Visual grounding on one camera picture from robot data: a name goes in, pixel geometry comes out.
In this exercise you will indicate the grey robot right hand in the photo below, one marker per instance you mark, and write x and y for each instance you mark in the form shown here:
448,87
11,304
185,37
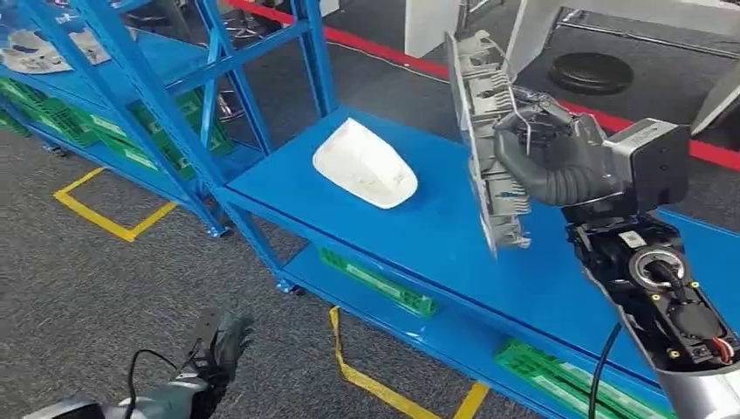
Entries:
549,144

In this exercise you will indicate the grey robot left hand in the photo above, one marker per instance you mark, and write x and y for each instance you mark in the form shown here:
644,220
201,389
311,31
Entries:
222,353

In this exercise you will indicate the silver plastic hubcap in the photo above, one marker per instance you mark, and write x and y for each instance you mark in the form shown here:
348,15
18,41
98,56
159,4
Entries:
483,75

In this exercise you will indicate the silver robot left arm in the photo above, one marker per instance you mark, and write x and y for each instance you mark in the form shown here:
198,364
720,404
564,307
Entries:
150,405

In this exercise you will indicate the silver black robot right arm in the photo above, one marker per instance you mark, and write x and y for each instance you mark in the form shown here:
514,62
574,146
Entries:
665,300

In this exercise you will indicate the black round disc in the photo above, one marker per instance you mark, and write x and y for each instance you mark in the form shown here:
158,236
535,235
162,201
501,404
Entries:
589,74

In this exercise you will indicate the white desk panel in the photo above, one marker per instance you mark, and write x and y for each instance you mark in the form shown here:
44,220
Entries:
532,35
430,26

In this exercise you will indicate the blue metal shelf rack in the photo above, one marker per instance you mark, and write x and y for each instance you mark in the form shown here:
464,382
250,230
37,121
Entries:
416,231
167,58

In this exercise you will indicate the white plastic cover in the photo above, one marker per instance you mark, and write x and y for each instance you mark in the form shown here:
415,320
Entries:
364,165

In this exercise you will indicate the red barrier tape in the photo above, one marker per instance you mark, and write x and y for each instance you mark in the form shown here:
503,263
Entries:
376,51

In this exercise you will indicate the grey flat shelf part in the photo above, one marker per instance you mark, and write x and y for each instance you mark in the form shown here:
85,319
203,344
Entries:
40,55

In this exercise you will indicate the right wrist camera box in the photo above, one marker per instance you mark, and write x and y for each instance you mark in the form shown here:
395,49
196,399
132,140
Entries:
650,165

